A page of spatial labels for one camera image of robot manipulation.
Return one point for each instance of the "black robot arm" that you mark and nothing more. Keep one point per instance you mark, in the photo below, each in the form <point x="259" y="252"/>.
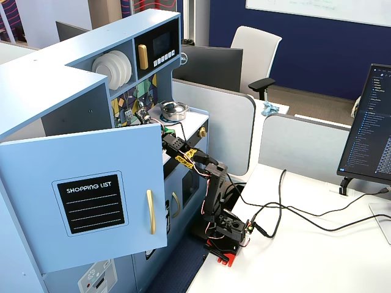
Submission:
<point x="214" y="189"/>

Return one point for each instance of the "blue shopping list cabinet door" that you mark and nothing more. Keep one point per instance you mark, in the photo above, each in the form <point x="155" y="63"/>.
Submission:
<point x="30" y="168"/>

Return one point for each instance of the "gold stove knob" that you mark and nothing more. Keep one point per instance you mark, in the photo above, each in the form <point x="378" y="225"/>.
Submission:
<point x="202" y="132"/>

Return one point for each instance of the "grey desk partition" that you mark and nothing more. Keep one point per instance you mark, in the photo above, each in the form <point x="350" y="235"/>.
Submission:
<point x="220" y="128"/>
<point x="299" y="143"/>

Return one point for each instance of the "steel toy pot with lid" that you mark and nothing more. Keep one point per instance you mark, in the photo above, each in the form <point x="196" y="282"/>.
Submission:
<point x="174" y="111"/>

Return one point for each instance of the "blue burner mat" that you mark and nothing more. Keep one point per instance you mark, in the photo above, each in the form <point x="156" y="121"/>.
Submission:
<point x="163" y="120"/>

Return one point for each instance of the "blue dishwasher door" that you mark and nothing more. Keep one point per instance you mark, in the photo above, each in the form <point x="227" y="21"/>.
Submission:
<point x="175" y="201"/>

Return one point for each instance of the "blue oven door with window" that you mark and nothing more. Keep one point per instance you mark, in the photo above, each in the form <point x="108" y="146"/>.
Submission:
<point x="191" y="213"/>

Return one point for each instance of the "steel toy slotted spatula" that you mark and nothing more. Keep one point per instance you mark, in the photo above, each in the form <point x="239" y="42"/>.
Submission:
<point x="128" y="114"/>

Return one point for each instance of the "black Dell monitor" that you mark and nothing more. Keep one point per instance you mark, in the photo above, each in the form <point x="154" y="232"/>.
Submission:
<point x="207" y="67"/>

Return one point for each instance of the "blue crumpled cloth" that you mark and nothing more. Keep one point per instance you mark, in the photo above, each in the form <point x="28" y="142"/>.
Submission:
<point x="269" y="109"/>

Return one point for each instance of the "white toy plate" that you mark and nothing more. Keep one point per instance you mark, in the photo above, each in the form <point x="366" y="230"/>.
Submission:
<point x="102" y="68"/>
<point x="129" y="68"/>
<point x="120" y="76"/>

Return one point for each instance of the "red table clamp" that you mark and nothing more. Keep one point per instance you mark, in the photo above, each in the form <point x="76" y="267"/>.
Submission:
<point x="227" y="258"/>

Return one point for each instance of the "white office chair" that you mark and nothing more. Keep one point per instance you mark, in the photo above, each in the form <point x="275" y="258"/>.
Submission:
<point x="253" y="45"/>

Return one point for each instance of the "black toy microwave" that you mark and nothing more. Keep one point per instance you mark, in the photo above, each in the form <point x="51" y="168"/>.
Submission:
<point x="166" y="30"/>

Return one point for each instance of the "blue freezer door with dispenser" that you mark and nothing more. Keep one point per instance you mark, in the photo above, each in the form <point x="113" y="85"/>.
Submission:
<point x="122" y="274"/>

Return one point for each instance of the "blue wooden toy kitchen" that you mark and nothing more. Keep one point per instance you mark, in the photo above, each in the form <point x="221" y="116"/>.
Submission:
<point x="46" y="85"/>

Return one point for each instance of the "monitor showing dark code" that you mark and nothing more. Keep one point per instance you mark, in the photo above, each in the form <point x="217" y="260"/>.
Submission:
<point x="366" y="137"/>

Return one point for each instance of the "dark small monitor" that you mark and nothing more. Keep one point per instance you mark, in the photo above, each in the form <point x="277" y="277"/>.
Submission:
<point x="67" y="30"/>

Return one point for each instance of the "white whiteboard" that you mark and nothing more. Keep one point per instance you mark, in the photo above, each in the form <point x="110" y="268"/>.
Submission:
<point x="305" y="7"/>

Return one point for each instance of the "grey metal stand plate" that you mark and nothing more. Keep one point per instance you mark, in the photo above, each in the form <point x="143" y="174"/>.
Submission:
<point x="382" y="222"/>

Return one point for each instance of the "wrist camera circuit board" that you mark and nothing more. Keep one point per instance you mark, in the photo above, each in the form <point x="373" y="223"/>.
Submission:
<point x="143" y="116"/>

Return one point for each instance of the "black monitor mount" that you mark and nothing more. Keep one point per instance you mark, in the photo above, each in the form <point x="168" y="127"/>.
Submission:
<point x="345" y="184"/>

